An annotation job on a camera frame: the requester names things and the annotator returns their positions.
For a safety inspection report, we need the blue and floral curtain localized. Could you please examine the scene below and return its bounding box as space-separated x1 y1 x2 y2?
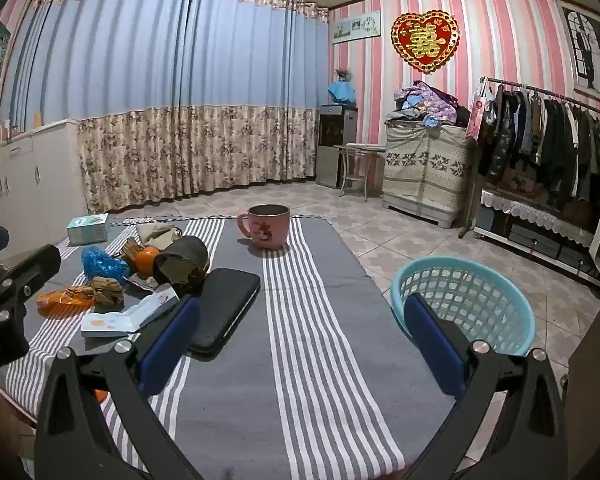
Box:
2 0 331 213

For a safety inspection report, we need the metal clothes rack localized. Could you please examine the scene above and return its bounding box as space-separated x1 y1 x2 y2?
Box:
459 76 600 240

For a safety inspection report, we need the red heart wall decoration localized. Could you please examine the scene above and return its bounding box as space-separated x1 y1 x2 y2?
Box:
391 9 460 75

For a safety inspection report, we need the teal tissue box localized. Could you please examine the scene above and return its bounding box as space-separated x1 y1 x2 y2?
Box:
66 213 111 246

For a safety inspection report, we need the teal plastic basket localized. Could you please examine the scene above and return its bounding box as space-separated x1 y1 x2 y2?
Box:
390 256 536 357

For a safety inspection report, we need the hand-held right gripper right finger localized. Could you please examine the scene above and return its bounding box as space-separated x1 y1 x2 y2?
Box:
404 292 568 480

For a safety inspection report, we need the cloth covered cabinet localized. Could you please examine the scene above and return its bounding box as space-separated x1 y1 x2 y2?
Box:
382 125 475 229

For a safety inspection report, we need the grey striped cloth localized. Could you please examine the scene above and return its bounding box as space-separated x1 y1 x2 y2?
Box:
0 215 461 480

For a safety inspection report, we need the white cabinet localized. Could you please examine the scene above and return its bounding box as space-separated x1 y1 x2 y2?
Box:
0 119 88 266

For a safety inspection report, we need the row of hanging clothes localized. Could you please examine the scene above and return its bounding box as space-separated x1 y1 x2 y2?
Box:
480 84 600 201

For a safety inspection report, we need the black wallet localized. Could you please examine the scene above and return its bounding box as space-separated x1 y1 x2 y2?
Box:
186 267 261 359

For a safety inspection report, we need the pink cup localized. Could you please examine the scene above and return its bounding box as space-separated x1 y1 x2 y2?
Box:
237 204 291 251

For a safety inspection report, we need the blue plastic bag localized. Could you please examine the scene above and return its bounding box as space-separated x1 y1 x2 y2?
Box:
81 246 131 281

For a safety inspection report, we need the pink hanging bag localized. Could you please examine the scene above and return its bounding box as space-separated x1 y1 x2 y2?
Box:
464 94 487 141

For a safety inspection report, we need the blue cloth cover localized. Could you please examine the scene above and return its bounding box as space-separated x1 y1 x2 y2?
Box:
328 80 357 107

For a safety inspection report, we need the orange sausage packet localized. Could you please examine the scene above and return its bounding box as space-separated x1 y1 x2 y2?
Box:
36 286 97 319

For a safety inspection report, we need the framed wall poster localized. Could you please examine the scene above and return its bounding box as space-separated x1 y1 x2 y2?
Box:
555 0 600 97

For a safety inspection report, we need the water dispenser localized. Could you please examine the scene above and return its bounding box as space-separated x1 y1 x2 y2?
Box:
316 104 359 189

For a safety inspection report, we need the lace trimmed low shelf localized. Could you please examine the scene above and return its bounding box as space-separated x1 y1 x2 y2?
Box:
474 189 600 288

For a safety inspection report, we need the white and blue paper packet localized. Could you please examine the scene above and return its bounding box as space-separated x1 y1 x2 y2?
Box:
80 284 181 339

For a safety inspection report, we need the pile of clothes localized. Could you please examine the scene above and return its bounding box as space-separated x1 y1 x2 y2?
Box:
384 80 472 129

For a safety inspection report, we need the small wall picture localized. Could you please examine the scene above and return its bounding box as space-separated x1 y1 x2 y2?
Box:
332 10 382 45

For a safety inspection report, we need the woven beige cloth pouch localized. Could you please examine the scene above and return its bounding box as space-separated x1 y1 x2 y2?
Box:
152 235 209 297

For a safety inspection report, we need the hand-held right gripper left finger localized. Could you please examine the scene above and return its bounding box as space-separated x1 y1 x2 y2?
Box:
34 296 201 480

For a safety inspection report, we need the beige drawstring pouch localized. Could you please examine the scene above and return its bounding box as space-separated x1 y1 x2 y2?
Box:
136 222 181 252

